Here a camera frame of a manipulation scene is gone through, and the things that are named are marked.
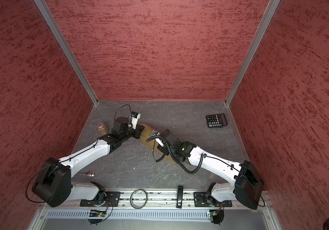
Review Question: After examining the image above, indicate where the brown cardboard box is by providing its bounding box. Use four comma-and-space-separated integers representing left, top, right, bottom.
139, 123, 176, 164

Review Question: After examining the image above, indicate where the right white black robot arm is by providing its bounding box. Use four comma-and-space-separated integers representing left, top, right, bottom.
146, 129, 265, 210

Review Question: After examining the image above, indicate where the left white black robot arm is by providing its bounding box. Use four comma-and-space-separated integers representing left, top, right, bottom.
31, 117, 145, 208

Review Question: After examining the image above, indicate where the spice jar pink lid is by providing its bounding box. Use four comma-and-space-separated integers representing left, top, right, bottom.
97, 122, 109, 136

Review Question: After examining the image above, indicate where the black desk calculator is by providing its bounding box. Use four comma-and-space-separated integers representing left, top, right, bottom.
206, 113, 228, 128

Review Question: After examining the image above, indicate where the small round metal knob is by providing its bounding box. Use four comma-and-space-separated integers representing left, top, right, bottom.
86, 171, 95, 177

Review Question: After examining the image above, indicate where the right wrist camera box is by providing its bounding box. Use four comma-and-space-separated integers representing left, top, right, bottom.
151, 130, 164, 147

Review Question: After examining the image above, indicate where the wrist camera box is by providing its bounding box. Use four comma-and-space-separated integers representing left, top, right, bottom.
130, 111, 141, 129
151, 130, 164, 147

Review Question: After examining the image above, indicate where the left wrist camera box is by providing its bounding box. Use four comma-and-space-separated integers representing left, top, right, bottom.
130, 111, 141, 129

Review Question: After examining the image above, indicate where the black handle bar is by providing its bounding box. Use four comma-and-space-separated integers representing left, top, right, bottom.
176, 186, 184, 209

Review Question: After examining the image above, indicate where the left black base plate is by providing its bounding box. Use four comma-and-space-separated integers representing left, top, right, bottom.
80, 191, 121, 208

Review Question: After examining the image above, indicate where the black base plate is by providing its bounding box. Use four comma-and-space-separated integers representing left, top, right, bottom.
80, 191, 121, 208
194, 192, 232, 208

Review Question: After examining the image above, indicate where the black cable ring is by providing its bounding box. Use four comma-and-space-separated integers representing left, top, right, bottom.
129, 188, 148, 209

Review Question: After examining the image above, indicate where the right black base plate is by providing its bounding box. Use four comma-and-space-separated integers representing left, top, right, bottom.
194, 192, 232, 208

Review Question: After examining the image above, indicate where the left circuit board with wires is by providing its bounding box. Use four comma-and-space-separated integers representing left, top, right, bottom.
87, 210, 109, 225

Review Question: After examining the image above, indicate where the circuit board with wires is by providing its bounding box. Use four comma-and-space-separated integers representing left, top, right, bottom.
87, 210, 109, 225
207, 210, 224, 225

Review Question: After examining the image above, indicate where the right circuit board with wires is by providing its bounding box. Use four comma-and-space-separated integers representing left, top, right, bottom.
207, 210, 224, 225

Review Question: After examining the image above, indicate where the aluminium front rail frame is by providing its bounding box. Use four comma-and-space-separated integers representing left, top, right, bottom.
29, 189, 281, 230

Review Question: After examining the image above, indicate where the left aluminium corner post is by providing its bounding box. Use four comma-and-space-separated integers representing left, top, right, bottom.
34, 0, 99, 105

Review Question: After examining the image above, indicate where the aluminium corner post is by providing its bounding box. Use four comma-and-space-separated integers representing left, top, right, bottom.
225, 0, 280, 106
34, 0, 99, 105

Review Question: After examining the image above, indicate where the right aluminium corner post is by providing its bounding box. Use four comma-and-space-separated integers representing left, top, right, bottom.
225, 0, 280, 106

